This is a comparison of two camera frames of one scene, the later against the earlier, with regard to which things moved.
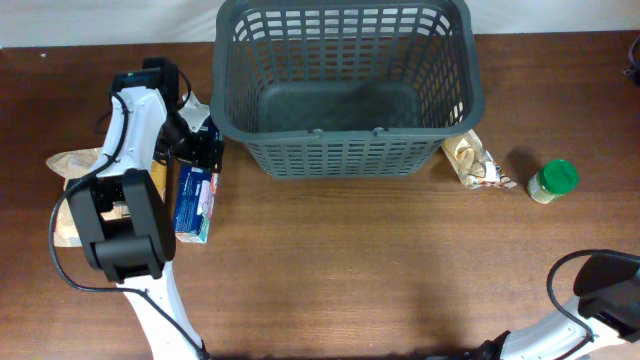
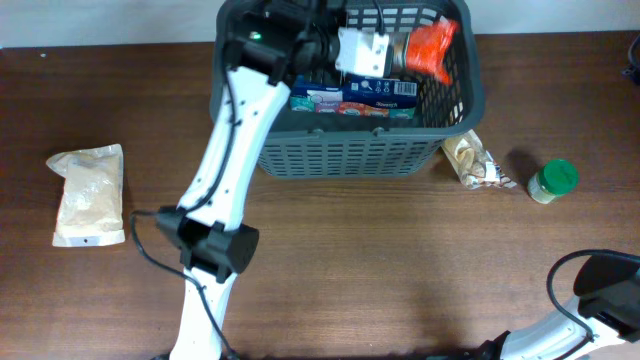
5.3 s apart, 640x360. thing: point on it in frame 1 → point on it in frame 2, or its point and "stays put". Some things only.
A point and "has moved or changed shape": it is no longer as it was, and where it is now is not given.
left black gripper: [201, 147] → [332, 75]
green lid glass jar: [555, 178] stays put
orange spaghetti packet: [158, 174] → [426, 47]
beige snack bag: [475, 167] stays put
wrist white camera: [193, 112] → [362, 51]
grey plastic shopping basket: [345, 89] stays put
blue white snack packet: [196, 193] has moved or changed shape
